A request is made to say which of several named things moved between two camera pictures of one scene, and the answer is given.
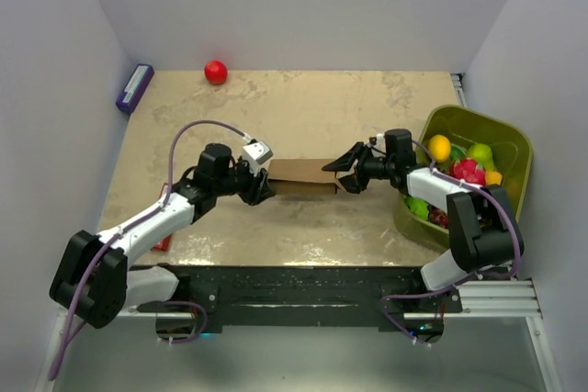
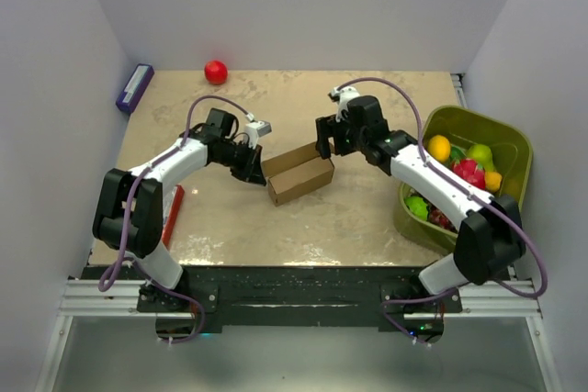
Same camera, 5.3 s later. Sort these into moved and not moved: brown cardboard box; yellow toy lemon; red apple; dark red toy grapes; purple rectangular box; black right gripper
Moved: black right gripper; brown cardboard box
Not moved: yellow toy lemon; purple rectangular box; red apple; dark red toy grapes
